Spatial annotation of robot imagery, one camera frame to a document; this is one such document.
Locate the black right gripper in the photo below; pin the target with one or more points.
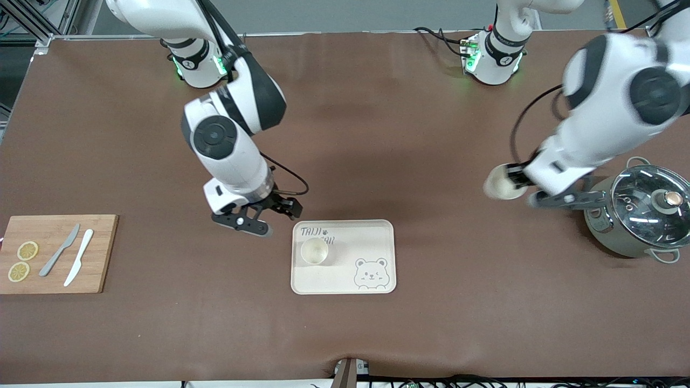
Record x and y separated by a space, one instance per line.
277 203

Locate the glass pot lid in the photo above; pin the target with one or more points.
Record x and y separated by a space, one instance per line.
641 215

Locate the bamboo cutting board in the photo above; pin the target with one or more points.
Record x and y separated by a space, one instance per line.
102 253

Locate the yellow lemon slice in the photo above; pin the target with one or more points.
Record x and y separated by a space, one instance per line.
19 272
27 250

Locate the brown table mat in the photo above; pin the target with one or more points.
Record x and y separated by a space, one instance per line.
377 134

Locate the aluminium frame post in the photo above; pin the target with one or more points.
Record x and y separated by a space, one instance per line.
27 19

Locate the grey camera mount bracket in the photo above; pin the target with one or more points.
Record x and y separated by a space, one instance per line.
347 374

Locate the white plastic knife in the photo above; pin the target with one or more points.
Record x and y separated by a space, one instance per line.
80 257

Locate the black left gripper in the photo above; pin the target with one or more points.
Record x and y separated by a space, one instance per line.
518 175

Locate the white plastic cup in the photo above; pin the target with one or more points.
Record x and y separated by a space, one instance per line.
500 183
315 251

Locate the grey-green cooking pot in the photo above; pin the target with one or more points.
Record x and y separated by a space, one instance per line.
601 226

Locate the cream tray with bear print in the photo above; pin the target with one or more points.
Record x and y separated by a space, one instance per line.
345 283

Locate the grey plastic knife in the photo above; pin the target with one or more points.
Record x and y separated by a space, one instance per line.
58 252

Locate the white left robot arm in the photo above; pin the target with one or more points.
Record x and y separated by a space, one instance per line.
582 145

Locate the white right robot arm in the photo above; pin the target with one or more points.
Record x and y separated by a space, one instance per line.
232 161

